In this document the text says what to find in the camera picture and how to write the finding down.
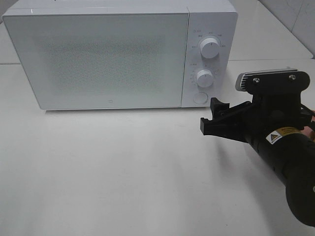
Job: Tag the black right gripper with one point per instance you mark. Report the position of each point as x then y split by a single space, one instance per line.
276 100

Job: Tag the white microwave door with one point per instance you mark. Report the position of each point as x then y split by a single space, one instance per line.
102 61

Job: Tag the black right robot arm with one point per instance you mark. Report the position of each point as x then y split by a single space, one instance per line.
292 158

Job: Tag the white microwave oven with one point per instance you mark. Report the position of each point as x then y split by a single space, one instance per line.
210 31

